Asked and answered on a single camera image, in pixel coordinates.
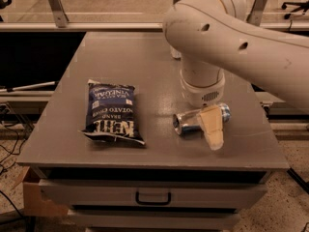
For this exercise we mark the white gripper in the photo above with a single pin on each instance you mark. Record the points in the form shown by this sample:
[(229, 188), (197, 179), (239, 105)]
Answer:
[(203, 92)]

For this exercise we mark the red bull can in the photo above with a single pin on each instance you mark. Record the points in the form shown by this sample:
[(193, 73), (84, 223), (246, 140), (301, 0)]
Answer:
[(187, 121)]

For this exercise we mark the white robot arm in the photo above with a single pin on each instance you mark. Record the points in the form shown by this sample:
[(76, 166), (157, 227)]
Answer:
[(212, 37)]

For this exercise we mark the lying clear plastic bottle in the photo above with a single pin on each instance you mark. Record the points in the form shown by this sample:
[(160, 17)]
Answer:
[(175, 54)]

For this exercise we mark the blue potato chip bag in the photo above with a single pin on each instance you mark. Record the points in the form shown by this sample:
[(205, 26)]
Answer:
[(110, 113)]

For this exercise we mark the grey lower drawer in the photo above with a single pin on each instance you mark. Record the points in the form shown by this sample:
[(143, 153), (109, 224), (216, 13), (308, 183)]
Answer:
[(153, 220)]

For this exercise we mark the grey drawer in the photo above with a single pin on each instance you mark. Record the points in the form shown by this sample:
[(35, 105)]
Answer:
[(122, 193), (153, 220)]

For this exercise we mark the black office chair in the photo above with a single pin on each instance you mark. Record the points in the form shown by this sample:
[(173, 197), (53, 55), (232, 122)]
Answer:
[(299, 6)]

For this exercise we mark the grey upper drawer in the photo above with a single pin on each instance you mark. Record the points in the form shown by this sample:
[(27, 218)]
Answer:
[(122, 193)]

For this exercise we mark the brown cardboard box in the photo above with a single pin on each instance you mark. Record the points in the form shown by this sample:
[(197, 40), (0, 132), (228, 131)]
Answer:
[(35, 203)]

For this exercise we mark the grey metal rod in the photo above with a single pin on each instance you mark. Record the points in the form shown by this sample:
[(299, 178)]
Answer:
[(28, 87)]

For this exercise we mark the black drawer handle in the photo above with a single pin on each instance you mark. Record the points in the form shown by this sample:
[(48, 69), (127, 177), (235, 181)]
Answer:
[(153, 199)]

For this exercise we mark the metal railing post right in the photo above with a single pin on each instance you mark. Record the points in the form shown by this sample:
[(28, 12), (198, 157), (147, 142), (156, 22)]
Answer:
[(256, 14)]

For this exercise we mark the metal railing post left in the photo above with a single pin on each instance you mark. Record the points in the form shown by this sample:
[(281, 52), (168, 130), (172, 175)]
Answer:
[(59, 15)]

